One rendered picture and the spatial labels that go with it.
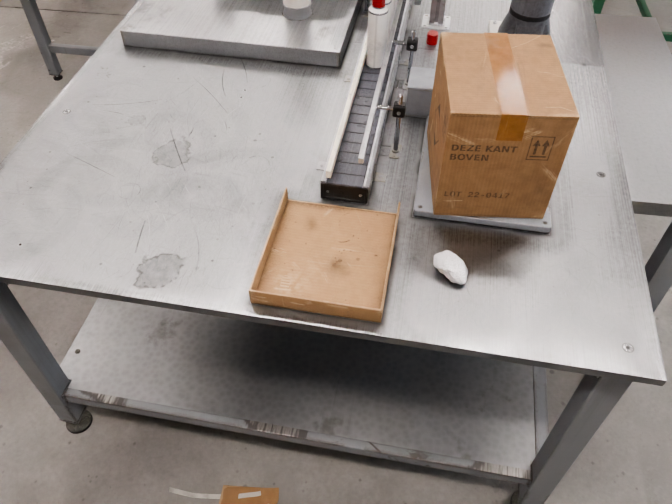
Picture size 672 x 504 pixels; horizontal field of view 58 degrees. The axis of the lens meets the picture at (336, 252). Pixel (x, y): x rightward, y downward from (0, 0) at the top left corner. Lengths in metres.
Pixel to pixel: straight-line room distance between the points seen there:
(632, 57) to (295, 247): 1.23
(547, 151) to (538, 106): 0.09
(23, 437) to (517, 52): 1.79
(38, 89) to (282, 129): 2.18
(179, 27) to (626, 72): 1.32
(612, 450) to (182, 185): 1.49
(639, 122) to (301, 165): 0.90
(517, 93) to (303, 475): 1.24
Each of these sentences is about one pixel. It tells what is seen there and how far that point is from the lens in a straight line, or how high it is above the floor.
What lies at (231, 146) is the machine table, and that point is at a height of 0.83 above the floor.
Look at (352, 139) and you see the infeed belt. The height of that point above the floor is 0.88.
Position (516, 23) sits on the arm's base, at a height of 0.94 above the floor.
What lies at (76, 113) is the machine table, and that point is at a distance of 1.79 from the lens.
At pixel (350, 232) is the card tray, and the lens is 1.32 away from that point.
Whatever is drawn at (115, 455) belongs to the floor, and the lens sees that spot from 2.06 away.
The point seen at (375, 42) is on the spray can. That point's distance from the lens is 1.70.
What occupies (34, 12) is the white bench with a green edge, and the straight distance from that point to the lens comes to 3.46.
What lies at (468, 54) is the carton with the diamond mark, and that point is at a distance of 1.36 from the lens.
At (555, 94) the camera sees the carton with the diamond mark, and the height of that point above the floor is 1.12.
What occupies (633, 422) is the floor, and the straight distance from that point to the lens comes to 2.20.
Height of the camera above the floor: 1.79
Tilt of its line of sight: 48 degrees down
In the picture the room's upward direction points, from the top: straight up
